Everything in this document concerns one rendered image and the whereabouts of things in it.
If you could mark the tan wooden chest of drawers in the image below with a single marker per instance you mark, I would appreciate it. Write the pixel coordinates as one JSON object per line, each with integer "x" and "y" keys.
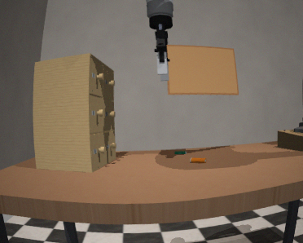
{"x": 61, "y": 113}

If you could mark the orange aa battery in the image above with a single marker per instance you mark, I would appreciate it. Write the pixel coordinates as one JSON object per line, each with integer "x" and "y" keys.
{"x": 198, "y": 160}

